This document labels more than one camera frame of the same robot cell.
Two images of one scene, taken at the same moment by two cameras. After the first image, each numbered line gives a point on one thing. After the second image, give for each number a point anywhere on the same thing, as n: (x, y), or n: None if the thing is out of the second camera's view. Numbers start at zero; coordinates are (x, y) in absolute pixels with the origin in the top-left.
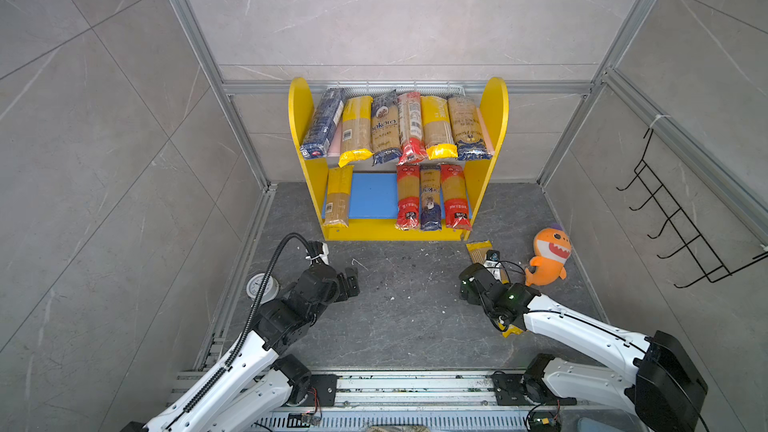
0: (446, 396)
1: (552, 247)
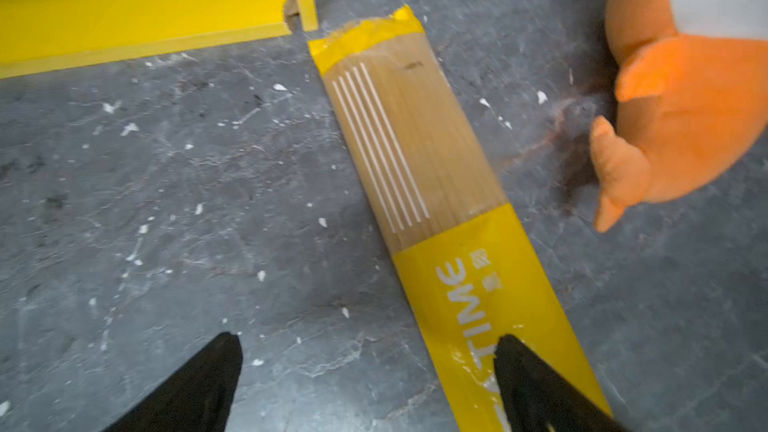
0: None
1: (690, 34)
